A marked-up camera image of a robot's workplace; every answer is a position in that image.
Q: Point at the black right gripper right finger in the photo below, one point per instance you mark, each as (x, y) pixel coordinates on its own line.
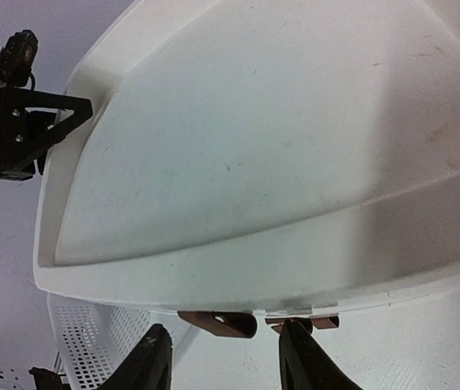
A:
(305, 365)

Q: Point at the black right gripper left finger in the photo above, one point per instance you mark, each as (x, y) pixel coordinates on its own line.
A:
(149, 364)

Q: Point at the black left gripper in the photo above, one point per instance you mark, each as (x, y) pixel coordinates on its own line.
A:
(31, 123)

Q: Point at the white drawer storage box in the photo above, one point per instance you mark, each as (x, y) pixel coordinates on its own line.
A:
(289, 157)

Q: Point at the white perforated plastic basket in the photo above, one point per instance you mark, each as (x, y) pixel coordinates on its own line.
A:
(93, 339)

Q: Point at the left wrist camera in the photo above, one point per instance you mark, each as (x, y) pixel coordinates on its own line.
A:
(16, 60)

